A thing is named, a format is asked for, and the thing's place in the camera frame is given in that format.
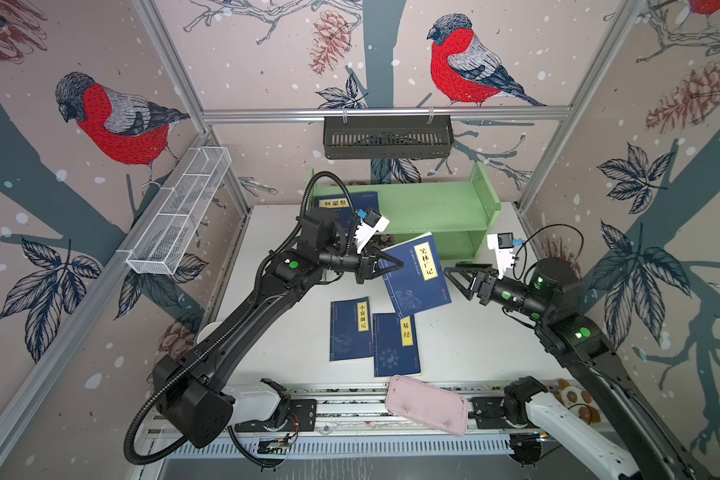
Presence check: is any pink plastic case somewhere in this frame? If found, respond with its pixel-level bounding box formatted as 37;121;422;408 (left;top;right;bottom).
384;375;469;436

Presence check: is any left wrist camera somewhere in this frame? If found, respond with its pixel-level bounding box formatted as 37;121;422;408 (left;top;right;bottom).
353;209;389;254

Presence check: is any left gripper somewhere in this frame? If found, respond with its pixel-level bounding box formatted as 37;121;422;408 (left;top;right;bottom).
317;240;402;284

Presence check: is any blue book plain cover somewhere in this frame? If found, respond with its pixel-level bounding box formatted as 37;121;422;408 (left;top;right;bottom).
382;232;451;319

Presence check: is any blue book yellow label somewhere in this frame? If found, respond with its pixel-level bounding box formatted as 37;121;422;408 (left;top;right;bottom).
313;192;379;233
329;297;373;362
372;313;421;378

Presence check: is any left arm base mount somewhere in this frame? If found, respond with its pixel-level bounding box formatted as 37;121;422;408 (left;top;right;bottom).
229;378;317;433

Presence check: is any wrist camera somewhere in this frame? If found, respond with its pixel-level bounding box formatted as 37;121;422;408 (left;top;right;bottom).
486;232;521;280
353;209;389;254

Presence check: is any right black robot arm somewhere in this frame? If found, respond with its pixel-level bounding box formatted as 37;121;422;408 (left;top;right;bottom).
444;258;712;479

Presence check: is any white paper cup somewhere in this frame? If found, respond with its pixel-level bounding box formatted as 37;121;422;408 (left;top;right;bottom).
196;322;221;345

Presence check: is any white mesh wall tray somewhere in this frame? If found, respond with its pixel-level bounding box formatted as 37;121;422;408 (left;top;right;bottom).
126;146;231;275

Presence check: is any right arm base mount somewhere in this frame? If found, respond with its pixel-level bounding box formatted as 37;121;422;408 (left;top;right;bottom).
469;396;529;430

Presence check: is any plush toy brown white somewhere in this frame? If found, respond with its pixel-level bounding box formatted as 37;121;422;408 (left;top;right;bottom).
552;379;603;425

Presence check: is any black hanging wire basket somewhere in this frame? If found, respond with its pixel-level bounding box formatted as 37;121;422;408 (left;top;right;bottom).
323;115;454;160

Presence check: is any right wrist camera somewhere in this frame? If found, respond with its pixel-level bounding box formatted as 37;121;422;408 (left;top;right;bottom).
486;232;521;280

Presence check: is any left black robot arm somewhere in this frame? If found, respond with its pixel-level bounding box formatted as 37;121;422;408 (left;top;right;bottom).
123;194;404;466

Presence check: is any green wooden two-tier shelf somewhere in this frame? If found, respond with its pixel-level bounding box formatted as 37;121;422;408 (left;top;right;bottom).
302;161;503;265

